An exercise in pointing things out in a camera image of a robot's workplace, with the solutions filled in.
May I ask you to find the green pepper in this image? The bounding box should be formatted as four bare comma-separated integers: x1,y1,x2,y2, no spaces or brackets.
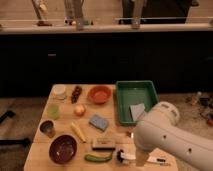
84,153,113,163

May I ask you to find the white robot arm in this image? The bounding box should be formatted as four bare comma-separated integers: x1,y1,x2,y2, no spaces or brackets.
134,101,213,171

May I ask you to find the white paper cup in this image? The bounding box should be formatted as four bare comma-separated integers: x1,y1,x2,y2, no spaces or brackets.
53,84,66,100

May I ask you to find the green plastic cup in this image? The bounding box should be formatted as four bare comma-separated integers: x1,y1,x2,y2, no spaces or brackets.
47,104,59,120

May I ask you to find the small metal cup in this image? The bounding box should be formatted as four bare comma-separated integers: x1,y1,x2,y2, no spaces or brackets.
40,120,56,138

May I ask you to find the orange bowl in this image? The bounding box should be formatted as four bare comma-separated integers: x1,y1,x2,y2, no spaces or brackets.
87,85,112,104

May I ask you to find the green plastic tray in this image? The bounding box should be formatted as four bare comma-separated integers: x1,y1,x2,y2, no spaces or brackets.
116,80,158,126

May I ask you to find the dark grape bunch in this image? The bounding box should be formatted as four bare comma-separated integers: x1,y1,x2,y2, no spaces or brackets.
71,86,82,104

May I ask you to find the yellow onion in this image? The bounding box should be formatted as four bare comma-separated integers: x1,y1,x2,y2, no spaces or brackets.
74,104,86,117

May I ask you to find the blue sponge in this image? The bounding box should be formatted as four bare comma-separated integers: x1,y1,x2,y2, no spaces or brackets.
89,115,109,131

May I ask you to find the grey folded cloth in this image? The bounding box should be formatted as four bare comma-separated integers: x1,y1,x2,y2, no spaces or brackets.
130,103,145,122

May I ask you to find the wooden block eraser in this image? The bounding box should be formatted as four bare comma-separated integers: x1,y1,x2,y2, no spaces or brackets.
92,138,116,150

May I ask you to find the white dish brush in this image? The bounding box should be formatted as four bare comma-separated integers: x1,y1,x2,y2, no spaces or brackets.
116,148,172,167

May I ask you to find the dark red bowl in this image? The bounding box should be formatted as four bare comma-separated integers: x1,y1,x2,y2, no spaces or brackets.
49,135,77,164

